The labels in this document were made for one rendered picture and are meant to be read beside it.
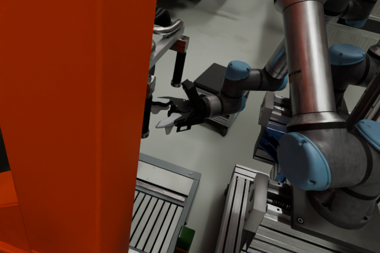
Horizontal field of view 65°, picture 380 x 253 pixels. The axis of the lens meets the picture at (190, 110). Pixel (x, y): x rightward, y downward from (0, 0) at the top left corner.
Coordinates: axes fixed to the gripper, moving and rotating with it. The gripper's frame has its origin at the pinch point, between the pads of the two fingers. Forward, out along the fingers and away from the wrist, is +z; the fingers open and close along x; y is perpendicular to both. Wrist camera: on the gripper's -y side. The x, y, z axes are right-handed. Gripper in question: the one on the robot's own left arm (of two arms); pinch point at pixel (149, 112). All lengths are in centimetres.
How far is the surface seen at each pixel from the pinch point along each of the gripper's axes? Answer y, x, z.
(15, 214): 1.5, -21.7, 36.9
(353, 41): 49, 122, -311
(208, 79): 49, 84, -86
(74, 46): -39, -34, 27
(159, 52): -14.7, 9.1, -5.3
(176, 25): -18.0, 21.5, -16.7
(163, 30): -17.5, 18.3, -10.7
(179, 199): 75, 15, -31
